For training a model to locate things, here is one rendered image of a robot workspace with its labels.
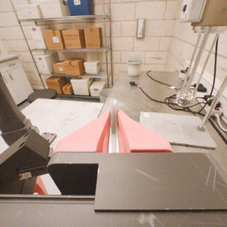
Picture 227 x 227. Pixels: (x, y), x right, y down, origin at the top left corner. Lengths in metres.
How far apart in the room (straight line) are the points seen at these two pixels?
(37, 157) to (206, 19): 0.46
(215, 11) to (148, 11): 2.07
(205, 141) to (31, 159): 0.58
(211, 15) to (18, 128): 0.60
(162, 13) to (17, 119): 2.38
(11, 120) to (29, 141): 0.26
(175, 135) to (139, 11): 2.16
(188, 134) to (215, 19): 0.40
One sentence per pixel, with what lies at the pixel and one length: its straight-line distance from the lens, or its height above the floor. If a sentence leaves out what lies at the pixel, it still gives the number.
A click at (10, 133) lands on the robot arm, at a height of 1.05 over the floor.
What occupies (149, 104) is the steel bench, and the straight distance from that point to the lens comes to 0.77.
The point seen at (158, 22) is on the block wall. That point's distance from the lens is 2.49.
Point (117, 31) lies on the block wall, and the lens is 2.51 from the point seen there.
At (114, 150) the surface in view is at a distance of 0.16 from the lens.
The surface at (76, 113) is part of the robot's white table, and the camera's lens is 0.72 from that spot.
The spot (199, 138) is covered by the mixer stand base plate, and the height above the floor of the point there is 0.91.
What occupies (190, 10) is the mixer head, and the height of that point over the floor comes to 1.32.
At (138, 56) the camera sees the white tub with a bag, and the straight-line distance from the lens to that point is 1.17.
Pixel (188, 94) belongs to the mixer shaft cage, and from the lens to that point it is 0.54.
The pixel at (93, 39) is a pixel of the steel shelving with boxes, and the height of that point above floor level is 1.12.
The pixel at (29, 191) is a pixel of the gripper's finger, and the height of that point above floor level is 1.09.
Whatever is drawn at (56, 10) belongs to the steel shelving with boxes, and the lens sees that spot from 2.43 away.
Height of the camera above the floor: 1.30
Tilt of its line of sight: 36 degrees down
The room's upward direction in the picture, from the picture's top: 2 degrees counter-clockwise
